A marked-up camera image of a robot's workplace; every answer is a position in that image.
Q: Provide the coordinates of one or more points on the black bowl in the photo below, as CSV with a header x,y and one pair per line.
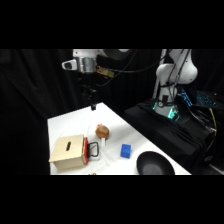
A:
x,y
154,164

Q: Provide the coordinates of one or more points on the green base light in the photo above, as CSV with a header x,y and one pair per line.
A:
x,y
170,114

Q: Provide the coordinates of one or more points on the tan wrist camera mount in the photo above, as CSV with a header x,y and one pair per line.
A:
x,y
104,71

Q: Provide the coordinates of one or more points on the blue cube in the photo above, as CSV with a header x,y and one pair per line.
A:
x,y
125,151

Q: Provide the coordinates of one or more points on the teal-lit device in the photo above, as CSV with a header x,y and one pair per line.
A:
x,y
185,97

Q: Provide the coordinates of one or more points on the black curtain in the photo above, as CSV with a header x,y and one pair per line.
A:
x,y
30,93

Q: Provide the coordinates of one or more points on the white tablecloth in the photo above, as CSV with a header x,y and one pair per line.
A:
x,y
76,125

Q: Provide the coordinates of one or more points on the black cloth-covered robot stand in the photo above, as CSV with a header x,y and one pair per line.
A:
x,y
166,133

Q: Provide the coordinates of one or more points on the light wooden drawer box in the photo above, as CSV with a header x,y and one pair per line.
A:
x,y
66,153

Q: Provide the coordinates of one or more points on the teal backlit keyboard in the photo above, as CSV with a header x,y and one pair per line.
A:
x,y
206,99

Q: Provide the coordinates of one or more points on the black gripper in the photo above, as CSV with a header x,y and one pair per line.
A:
x,y
88,81

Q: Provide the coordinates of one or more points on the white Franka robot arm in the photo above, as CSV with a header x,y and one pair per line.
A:
x,y
173,75

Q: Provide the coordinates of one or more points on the small wooden piece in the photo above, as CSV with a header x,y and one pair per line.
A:
x,y
92,173

